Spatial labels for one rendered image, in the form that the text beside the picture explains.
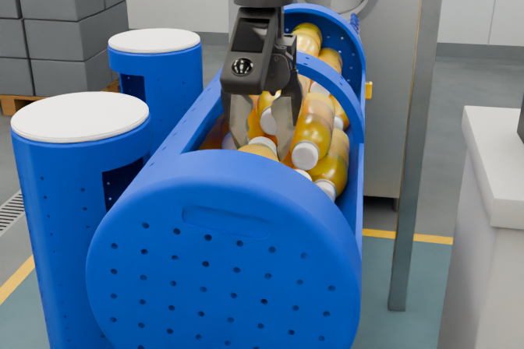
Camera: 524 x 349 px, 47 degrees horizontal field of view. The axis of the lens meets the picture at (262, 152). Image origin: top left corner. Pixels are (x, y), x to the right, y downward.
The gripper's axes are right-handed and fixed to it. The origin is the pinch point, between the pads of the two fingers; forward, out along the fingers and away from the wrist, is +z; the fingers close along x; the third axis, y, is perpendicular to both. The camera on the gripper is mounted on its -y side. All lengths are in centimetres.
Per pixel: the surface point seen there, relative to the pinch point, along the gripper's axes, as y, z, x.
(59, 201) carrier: 27, 26, 45
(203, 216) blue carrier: -21.7, -3.0, 1.9
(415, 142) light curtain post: 119, 48, -31
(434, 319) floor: 116, 117, -44
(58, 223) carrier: 27, 31, 46
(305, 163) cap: 11.3, 6.5, -4.6
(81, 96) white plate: 51, 12, 50
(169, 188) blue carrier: -22.1, -5.9, 5.0
